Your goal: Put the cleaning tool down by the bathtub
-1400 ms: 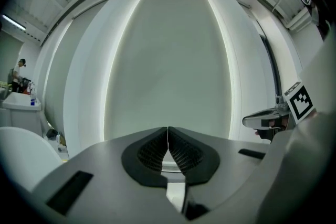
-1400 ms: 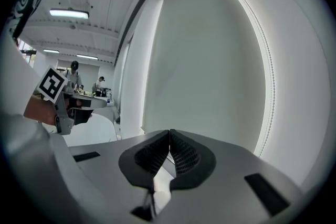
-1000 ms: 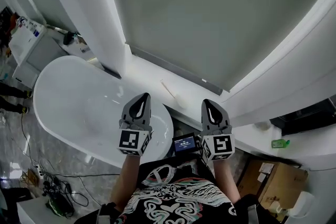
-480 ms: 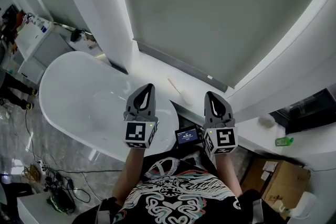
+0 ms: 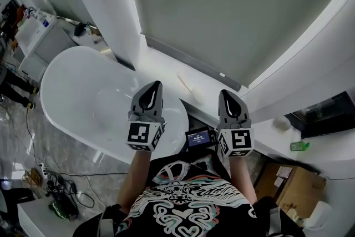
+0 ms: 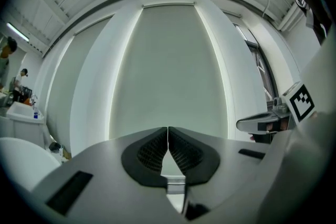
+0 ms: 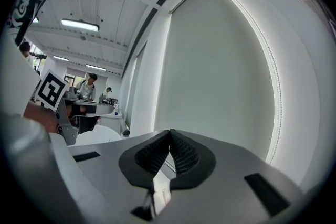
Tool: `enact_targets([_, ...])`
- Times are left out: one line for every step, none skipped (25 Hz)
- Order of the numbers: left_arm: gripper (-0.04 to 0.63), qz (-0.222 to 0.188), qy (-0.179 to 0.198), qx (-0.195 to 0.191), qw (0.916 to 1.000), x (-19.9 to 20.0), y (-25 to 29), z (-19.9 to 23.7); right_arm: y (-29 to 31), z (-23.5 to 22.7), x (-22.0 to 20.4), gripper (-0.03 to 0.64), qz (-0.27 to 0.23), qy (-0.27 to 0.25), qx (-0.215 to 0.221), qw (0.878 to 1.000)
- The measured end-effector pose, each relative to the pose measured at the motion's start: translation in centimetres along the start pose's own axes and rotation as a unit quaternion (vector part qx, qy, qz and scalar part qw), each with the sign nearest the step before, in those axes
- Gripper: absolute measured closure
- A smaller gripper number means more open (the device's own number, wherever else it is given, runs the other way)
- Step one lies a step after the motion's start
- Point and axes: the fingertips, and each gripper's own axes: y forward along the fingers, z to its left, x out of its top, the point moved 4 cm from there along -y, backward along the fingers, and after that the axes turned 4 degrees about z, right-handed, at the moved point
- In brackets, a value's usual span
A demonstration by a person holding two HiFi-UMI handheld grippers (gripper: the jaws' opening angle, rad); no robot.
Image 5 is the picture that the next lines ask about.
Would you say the green plastic bottle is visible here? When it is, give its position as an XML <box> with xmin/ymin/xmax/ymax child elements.
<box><xmin>290</xmin><ymin>141</ymin><xmax>311</xmax><ymax>152</ymax></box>

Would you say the white oval bathtub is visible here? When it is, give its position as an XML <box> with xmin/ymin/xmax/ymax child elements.
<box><xmin>40</xmin><ymin>46</ymin><xmax>190</xmax><ymax>166</ymax></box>

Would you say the white table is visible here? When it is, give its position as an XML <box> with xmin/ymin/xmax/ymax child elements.
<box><xmin>17</xmin><ymin>199</ymin><xmax>104</xmax><ymax>237</ymax></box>

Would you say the white cabinet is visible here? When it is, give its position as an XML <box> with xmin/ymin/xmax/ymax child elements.
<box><xmin>15</xmin><ymin>12</ymin><xmax>76</xmax><ymax>83</ymax></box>

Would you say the grey roller blind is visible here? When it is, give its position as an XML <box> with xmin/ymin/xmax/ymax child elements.
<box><xmin>126</xmin><ymin>0</ymin><xmax>355</xmax><ymax>90</ymax></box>

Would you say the small black object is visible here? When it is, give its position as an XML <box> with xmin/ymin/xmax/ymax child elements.
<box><xmin>74</xmin><ymin>22</ymin><xmax>88</xmax><ymax>37</ymax></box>

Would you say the yellow wire rack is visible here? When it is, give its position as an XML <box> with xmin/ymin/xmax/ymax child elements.
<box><xmin>23</xmin><ymin>168</ymin><xmax>43</xmax><ymax>187</ymax></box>

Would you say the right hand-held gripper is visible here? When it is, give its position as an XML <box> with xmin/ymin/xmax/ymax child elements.
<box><xmin>216</xmin><ymin>89</ymin><xmax>255</xmax><ymax>158</ymax></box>

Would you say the small black display screen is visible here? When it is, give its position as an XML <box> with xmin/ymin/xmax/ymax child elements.
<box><xmin>185</xmin><ymin>127</ymin><xmax>213</xmax><ymax>149</ymax></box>

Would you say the green and black helmet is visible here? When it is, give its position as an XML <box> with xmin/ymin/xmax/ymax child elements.
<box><xmin>48</xmin><ymin>196</ymin><xmax>79</xmax><ymax>220</ymax></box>

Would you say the black chair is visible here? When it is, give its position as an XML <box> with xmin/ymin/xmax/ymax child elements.
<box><xmin>0</xmin><ymin>187</ymin><xmax>36</xmax><ymax>215</ymax></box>

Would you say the cables and power strip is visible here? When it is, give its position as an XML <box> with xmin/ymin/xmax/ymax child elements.
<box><xmin>24</xmin><ymin>108</ymin><xmax>129</xmax><ymax>209</ymax></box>

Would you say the black patterned t-shirt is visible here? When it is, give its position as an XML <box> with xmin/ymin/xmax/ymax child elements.
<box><xmin>74</xmin><ymin>152</ymin><xmax>303</xmax><ymax>237</ymax></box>

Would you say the white power strip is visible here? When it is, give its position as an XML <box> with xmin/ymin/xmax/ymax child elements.
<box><xmin>38</xmin><ymin>164</ymin><xmax>52</xmax><ymax>179</ymax></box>

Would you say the person's right forearm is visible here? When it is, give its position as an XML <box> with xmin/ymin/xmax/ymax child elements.
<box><xmin>227</xmin><ymin>157</ymin><xmax>258</xmax><ymax>205</ymax></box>

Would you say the fluffy grey ball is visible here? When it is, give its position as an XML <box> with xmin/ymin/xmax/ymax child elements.
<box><xmin>273</xmin><ymin>116</ymin><xmax>291</xmax><ymax>132</ymax></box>

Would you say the person's left forearm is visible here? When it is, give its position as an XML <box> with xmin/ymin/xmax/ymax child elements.
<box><xmin>116</xmin><ymin>149</ymin><xmax>153</xmax><ymax>215</ymax></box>

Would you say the black window frame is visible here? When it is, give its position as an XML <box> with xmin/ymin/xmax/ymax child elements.
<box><xmin>285</xmin><ymin>91</ymin><xmax>355</xmax><ymax>140</ymax></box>

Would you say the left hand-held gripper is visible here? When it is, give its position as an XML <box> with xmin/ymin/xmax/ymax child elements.
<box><xmin>126</xmin><ymin>80</ymin><xmax>166</xmax><ymax>152</ymax></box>

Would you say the large brown cardboard box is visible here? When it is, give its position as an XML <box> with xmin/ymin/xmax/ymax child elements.
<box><xmin>253</xmin><ymin>163</ymin><xmax>327</xmax><ymax>220</ymax></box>

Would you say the white plastic bin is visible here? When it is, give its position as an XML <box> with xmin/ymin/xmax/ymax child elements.
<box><xmin>303</xmin><ymin>201</ymin><xmax>332</xmax><ymax>230</ymax></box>

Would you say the long-handled round white brush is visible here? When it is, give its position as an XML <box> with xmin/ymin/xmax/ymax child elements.
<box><xmin>176</xmin><ymin>72</ymin><xmax>207</xmax><ymax>105</ymax></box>

